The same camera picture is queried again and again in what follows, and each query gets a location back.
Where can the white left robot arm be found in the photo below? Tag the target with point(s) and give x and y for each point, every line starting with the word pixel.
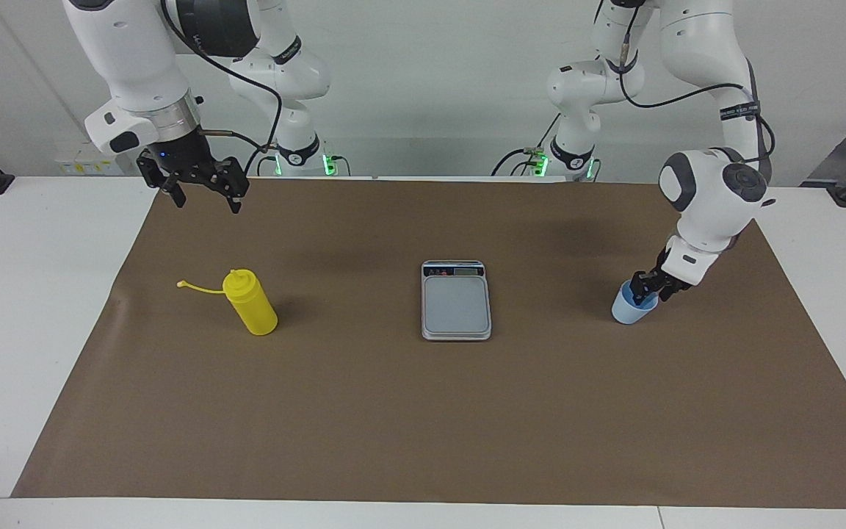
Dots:
pixel 709 198

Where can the silver digital kitchen scale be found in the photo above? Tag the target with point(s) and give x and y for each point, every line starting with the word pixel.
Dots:
pixel 456 305

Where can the brown paper table mat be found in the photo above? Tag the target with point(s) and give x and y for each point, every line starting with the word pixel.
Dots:
pixel 393 411

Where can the yellow squeeze bottle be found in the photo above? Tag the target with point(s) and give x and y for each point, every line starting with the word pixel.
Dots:
pixel 252 308

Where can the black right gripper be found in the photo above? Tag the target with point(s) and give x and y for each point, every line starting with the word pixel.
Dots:
pixel 181 158

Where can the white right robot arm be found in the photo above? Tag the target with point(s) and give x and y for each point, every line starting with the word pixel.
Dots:
pixel 129 51

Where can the white power strip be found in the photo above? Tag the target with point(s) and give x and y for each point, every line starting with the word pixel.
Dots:
pixel 81 165

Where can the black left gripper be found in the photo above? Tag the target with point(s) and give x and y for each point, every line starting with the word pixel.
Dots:
pixel 659 273

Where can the light blue paper cup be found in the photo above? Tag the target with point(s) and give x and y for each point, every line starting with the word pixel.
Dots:
pixel 627 312

